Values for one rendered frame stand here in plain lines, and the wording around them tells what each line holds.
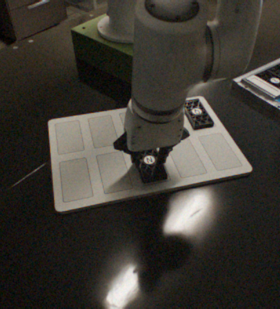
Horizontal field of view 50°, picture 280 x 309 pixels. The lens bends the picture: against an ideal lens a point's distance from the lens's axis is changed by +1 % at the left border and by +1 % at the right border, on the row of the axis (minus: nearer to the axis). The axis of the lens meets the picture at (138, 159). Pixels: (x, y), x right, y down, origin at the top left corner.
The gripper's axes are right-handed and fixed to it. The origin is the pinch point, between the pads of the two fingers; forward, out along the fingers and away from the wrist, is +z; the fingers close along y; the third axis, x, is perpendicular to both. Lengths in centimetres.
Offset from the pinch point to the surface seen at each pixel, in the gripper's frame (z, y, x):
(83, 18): 20, 5, -76
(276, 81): 4.1, -39.5, -17.8
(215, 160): 2.1, -13.9, 2.8
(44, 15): 124, 30, -242
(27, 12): 114, 42, -234
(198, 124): 3.2, -14.1, -7.7
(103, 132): 5.1, 7.9, -11.3
